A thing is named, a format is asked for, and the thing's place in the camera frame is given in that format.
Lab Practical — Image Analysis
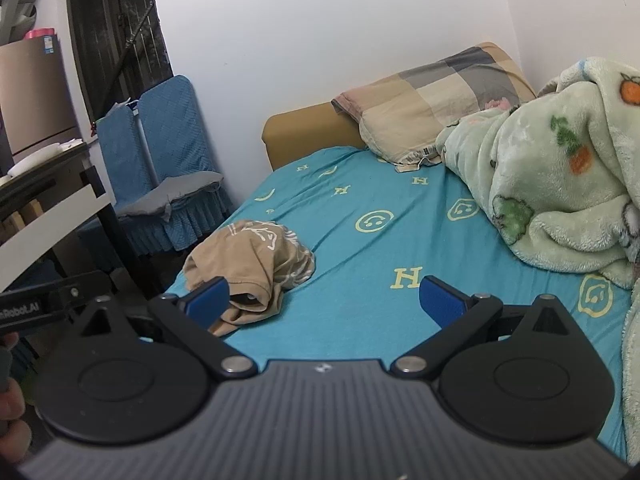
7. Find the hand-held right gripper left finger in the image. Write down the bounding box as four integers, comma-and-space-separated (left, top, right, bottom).
75, 276, 259, 379

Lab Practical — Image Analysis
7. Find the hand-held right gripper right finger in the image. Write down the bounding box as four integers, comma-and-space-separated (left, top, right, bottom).
390, 275, 577, 379

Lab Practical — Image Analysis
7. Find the tan printed t-shirt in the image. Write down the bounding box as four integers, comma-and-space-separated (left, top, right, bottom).
183, 219, 317, 338

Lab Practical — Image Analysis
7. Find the person's left hand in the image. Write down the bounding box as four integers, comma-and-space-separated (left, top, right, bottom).
0, 331, 33, 463

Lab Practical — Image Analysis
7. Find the white table with black legs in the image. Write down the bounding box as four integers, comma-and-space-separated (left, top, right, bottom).
0, 149, 168, 306

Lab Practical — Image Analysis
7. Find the bed with blue printed sheet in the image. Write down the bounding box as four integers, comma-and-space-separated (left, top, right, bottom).
162, 146, 633, 466

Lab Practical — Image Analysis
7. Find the grey seat cushion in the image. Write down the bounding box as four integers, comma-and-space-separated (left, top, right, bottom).
117, 170, 225, 221

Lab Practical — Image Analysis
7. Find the white flat object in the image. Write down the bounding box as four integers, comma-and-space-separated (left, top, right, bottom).
7, 140, 89, 177

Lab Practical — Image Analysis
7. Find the blue covered chair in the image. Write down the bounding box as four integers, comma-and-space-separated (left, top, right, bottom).
77, 104, 156, 261
117, 74, 236, 256

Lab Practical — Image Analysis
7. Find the green printed fleece blanket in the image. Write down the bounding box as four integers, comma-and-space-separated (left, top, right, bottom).
435, 56, 640, 441

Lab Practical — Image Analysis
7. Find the tan padded headboard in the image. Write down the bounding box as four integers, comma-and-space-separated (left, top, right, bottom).
262, 42, 538, 171

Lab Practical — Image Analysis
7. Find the patchwork pillow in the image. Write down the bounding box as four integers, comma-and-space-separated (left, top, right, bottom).
331, 46, 536, 173

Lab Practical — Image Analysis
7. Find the dark window with grille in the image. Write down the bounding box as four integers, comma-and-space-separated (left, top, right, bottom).
55, 0, 174, 126

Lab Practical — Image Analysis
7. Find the grey metal shelf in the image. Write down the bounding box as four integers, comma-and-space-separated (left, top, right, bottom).
0, 0, 57, 46

